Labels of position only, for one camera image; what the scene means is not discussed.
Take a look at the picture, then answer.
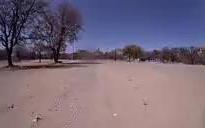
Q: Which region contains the green leafy tree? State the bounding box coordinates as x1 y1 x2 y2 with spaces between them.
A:
121 44 144 63

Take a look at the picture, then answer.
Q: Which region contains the large bare tree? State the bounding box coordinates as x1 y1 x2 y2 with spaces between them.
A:
0 0 44 67

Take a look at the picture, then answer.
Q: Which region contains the row of distant trees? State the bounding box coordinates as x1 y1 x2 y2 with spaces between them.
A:
0 41 205 66

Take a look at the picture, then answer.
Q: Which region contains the thin dark pole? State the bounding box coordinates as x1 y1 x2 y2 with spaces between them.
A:
113 47 118 64

